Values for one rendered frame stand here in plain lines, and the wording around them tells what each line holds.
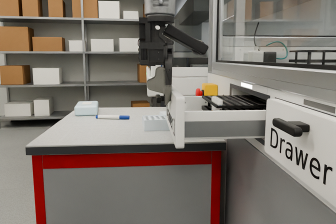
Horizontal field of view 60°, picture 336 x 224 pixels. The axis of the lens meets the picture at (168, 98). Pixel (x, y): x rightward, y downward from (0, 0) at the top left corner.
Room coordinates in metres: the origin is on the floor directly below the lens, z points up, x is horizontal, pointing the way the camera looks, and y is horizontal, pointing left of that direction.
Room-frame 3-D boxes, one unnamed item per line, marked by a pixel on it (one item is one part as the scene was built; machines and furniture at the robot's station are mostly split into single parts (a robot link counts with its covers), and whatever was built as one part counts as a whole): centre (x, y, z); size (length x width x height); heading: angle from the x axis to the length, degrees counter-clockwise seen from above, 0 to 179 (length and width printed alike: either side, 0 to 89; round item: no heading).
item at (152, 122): (1.01, 0.03, 0.78); 0.12 x 0.08 x 0.04; 100
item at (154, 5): (0.73, 0.02, 1.13); 0.08 x 0.08 x 0.05
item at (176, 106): (0.73, -0.01, 0.87); 0.29 x 0.02 x 0.11; 4
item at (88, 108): (1.29, 0.36, 0.78); 0.15 x 0.10 x 0.04; 11
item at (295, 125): (0.43, -0.19, 0.91); 0.07 x 0.04 x 0.01; 4
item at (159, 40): (0.73, 0.03, 1.04); 0.09 x 0.08 x 0.12; 94
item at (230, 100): (0.75, -0.21, 0.87); 0.22 x 0.18 x 0.06; 94
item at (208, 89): (1.07, -0.15, 0.88); 0.07 x 0.05 x 0.07; 4
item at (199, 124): (0.75, -0.22, 0.86); 0.40 x 0.26 x 0.06; 94
